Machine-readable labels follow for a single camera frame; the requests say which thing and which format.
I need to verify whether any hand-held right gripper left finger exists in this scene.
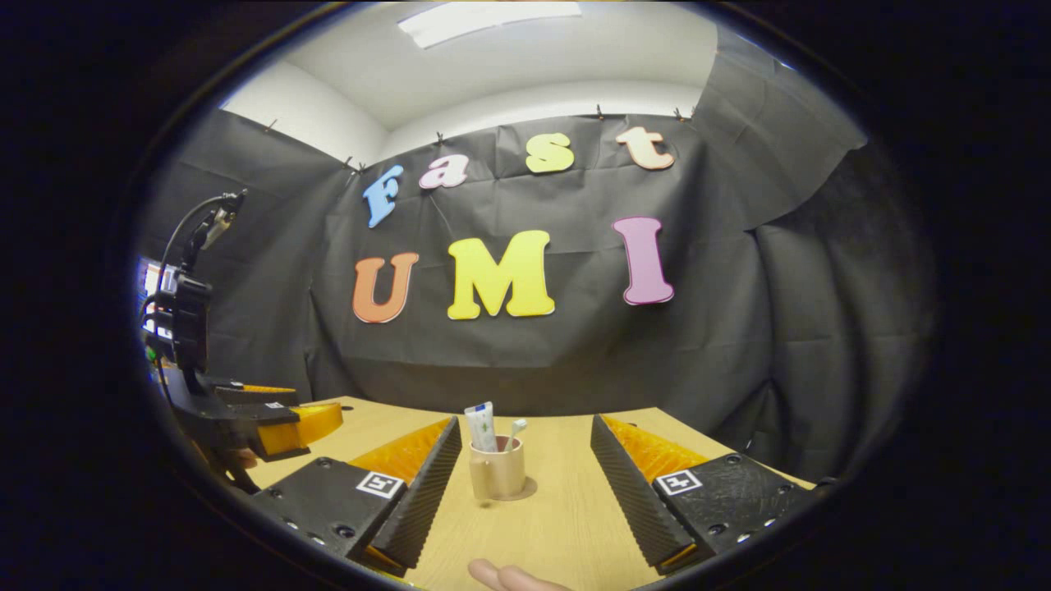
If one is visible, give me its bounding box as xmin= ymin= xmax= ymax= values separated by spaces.
xmin=250 ymin=416 xmax=463 ymax=575

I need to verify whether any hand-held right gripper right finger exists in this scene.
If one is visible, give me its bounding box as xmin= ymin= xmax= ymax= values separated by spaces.
xmin=590 ymin=413 xmax=818 ymax=575

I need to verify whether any beige cup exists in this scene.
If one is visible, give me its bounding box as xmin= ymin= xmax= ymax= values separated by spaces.
xmin=469 ymin=435 xmax=527 ymax=502

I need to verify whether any white toothpaste tube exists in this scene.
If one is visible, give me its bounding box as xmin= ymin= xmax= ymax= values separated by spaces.
xmin=464 ymin=401 xmax=499 ymax=453

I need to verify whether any wooden desktop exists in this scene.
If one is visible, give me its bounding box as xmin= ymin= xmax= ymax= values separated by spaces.
xmin=242 ymin=396 xmax=814 ymax=591

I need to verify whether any computer monitor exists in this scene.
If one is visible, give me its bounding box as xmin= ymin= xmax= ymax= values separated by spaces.
xmin=138 ymin=257 xmax=177 ymax=341

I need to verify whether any black backdrop cloth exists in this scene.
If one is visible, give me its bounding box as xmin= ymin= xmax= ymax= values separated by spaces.
xmin=135 ymin=25 xmax=937 ymax=485

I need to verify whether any ceiling light panel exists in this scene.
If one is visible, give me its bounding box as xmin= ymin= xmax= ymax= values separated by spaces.
xmin=398 ymin=2 xmax=584 ymax=48

